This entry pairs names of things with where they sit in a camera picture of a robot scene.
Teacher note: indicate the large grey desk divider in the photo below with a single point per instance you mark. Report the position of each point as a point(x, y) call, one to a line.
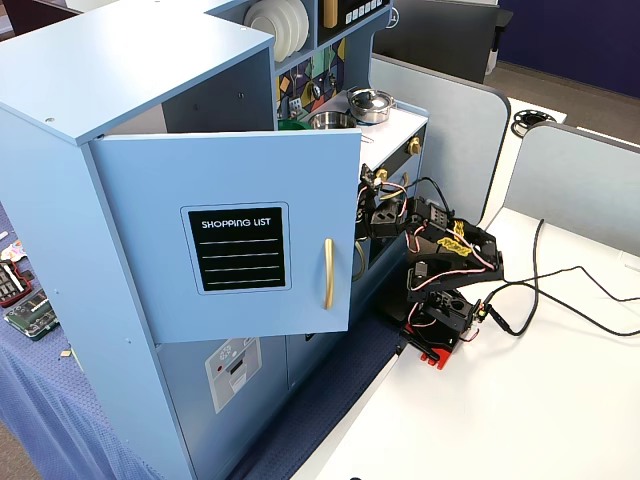
point(450, 150)

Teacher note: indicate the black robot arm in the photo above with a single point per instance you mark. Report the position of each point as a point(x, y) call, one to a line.
point(450, 280)

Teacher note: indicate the open steel pot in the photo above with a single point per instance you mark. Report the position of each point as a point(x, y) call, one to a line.
point(332, 120)

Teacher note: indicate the small wrist camera board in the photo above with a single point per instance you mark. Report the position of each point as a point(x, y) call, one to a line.
point(367, 173)

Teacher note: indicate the red tool case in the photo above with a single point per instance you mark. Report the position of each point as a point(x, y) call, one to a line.
point(10, 285)

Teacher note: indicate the black microwave panel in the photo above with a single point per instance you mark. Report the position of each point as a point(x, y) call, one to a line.
point(350, 29)

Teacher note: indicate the white table leg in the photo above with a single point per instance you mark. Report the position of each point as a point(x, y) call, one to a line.
point(494, 55)

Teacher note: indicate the red table clamp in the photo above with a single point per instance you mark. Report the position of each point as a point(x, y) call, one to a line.
point(437, 360)

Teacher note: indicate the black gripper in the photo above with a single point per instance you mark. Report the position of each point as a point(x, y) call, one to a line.
point(369, 200)

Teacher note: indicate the hanging steel ladle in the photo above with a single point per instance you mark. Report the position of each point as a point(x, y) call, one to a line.
point(316, 90)

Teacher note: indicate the black office furniture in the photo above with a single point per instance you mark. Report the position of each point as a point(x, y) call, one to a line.
point(435, 40)

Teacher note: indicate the green bit set case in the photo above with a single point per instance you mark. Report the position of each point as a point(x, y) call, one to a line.
point(30, 320)

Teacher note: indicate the blue door with shopping list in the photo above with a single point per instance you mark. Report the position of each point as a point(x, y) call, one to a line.
point(150, 200)

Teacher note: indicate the gold stove knob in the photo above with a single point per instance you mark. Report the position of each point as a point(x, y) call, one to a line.
point(382, 175)
point(414, 146)

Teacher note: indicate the blue toy kitchen body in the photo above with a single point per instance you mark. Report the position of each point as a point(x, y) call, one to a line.
point(125, 60)

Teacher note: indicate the steel pot with lid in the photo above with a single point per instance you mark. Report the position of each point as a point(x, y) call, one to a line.
point(371, 102)

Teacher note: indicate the blue door with dispenser print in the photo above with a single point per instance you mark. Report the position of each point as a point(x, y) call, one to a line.
point(200, 425)

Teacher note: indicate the green plastic pitcher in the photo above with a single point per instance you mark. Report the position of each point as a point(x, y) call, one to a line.
point(292, 125)

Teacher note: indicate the hanging steel utensil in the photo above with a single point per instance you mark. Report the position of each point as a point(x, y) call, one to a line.
point(331, 81)

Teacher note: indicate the tan wooden board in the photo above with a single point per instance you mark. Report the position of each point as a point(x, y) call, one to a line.
point(330, 12)

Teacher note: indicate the white toy plate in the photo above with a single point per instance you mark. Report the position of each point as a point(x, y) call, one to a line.
point(290, 22)
point(305, 20)
point(262, 25)

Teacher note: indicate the small grey desk divider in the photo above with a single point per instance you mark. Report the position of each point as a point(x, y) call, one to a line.
point(575, 180)

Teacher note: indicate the dark brown desk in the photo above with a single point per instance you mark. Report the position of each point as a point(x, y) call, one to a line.
point(30, 15)

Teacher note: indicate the colourful patterned item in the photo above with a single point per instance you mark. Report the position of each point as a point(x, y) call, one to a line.
point(12, 250)

